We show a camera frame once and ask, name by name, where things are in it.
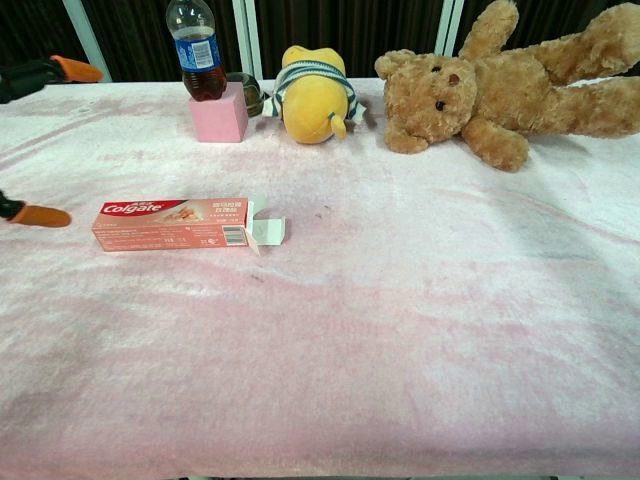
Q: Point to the black left hand orange fingertips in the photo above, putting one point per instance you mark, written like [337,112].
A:
[75,72]

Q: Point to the brown teddy bear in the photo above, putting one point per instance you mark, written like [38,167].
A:
[500,95]

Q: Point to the yellow plush toy striped scarf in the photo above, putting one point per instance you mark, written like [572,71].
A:
[312,105]

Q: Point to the pink Colgate toothpaste box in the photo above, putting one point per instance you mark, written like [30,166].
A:
[165,225]

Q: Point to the plastic cola bottle blue label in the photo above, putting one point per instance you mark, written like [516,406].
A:
[197,55]

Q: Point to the slanted white frame post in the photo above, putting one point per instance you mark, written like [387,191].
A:
[87,40]

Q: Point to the pink foam cube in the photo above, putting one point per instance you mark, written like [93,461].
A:
[218,115]

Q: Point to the pink white fleece blanket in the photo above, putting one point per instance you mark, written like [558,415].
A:
[350,325]

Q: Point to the upright white frame post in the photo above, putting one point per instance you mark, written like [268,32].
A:
[248,35]
[447,25]

